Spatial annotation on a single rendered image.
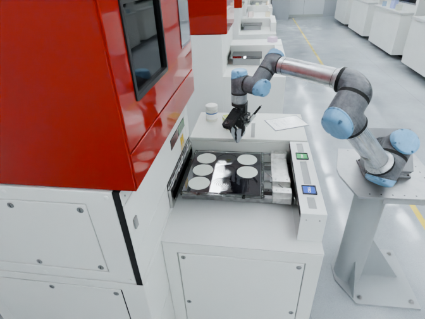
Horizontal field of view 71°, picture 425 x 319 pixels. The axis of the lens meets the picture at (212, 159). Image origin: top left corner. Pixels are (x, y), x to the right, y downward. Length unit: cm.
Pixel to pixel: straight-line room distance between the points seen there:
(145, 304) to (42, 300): 43
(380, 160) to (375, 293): 108
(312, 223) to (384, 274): 120
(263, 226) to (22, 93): 95
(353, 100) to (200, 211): 75
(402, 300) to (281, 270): 113
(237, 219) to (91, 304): 65
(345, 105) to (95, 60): 80
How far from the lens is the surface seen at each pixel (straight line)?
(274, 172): 149
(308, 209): 118
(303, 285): 136
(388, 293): 227
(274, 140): 160
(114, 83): 71
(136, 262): 104
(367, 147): 129
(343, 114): 112
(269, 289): 138
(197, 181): 139
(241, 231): 126
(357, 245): 199
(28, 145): 90
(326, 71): 125
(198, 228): 127
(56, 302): 142
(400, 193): 163
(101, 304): 131
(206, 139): 162
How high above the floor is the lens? 171
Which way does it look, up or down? 32 degrees down
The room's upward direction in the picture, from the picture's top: 3 degrees counter-clockwise
